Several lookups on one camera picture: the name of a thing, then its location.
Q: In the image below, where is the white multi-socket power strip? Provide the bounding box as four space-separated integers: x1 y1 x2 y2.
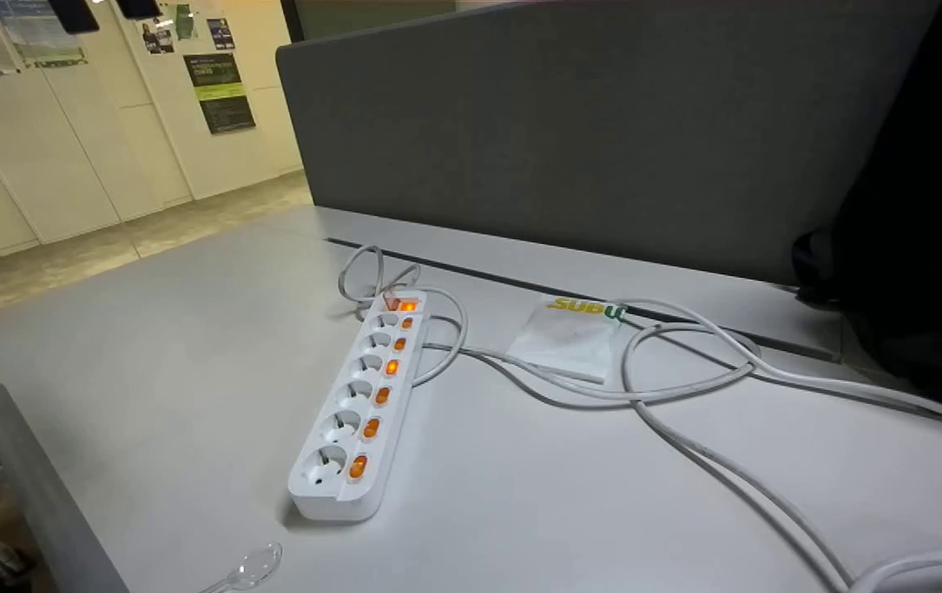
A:
288 289 429 524

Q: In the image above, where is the grey desk divider panel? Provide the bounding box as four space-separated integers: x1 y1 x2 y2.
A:
276 0 942 279

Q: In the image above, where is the clear plastic piece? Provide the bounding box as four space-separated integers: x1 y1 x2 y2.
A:
202 544 285 593

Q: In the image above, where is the black office chair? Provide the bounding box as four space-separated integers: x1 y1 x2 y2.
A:
790 3 942 401

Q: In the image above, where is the white power cable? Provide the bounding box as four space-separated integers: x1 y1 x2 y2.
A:
332 242 942 593

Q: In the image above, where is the green and black wall poster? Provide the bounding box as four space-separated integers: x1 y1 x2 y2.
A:
186 52 254 136

